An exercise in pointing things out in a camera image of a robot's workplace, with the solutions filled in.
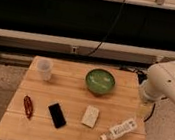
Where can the green bowl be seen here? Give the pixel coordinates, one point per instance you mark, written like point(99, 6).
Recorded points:
point(100, 81)

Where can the clear plastic bottle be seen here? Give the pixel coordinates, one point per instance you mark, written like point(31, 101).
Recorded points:
point(120, 130)

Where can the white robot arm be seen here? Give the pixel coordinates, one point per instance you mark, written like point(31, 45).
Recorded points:
point(160, 81)

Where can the wooden table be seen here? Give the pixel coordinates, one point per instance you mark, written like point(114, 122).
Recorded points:
point(67, 87)

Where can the red hair clip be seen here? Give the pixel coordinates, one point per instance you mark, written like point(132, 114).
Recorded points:
point(28, 106)

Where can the white sponge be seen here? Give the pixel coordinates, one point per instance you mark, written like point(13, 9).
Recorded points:
point(90, 116)

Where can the black smartphone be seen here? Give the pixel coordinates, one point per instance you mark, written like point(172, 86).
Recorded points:
point(57, 115)

